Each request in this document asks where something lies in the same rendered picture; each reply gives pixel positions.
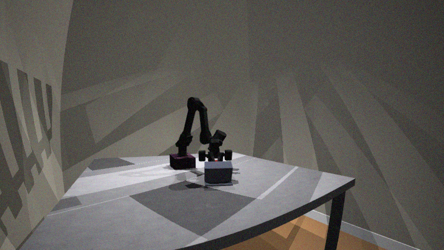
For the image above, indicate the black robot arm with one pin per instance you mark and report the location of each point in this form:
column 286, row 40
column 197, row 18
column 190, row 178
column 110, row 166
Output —
column 205, row 136

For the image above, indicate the grey sloped panel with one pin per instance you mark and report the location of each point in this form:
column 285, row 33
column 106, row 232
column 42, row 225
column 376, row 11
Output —
column 218, row 173

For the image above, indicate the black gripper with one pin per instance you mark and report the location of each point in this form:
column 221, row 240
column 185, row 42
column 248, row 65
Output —
column 215, row 154

